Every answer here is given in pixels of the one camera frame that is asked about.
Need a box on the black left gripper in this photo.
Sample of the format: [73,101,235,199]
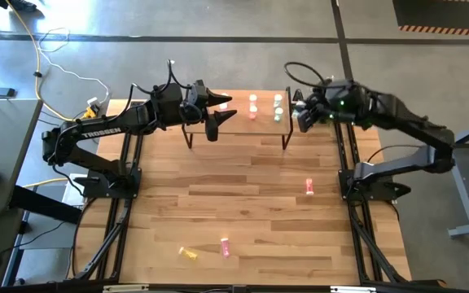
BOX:
[180,79,239,142]

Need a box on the white and yellow plug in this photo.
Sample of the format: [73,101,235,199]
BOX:
[84,96,101,120]

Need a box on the black hazard-striped floor mat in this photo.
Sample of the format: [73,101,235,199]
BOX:
[392,0,469,37]

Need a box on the black desk support bar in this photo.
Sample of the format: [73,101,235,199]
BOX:
[9,185,84,225]

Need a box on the grey desk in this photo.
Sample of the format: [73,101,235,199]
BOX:
[0,98,43,215]

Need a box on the wooden shelf black metal frame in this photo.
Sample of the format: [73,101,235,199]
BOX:
[181,84,295,151]

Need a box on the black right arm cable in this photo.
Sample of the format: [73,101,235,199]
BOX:
[283,61,330,89]

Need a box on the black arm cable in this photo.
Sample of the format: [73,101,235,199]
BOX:
[283,61,330,89]
[130,59,203,107]

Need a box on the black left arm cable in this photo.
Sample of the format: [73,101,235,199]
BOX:
[130,59,203,107]

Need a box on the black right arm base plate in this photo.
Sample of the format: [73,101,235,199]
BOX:
[337,168,413,203]

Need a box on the black aluminium table frame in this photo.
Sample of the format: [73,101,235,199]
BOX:
[71,99,413,286]

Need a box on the white cable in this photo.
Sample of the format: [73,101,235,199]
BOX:
[37,26,112,105]

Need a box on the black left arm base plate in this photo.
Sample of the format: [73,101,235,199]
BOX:
[82,167,142,199]

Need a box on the white frame bracket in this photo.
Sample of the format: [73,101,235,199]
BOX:
[331,286,377,293]
[103,284,150,293]

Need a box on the yellow cable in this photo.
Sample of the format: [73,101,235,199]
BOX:
[21,177,72,190]
[6,0,97,122]

